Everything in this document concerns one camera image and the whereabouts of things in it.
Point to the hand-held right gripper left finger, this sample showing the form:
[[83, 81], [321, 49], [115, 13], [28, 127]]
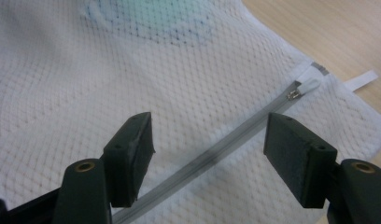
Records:
[[126, 161]]

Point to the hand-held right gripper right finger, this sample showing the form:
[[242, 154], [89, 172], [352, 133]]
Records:
[[299, 161]]

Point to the white mesh laundry bag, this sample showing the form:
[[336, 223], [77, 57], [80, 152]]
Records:
[[86, 93]]

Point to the mint green garment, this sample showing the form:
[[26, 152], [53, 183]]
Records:
[[154, 15]]

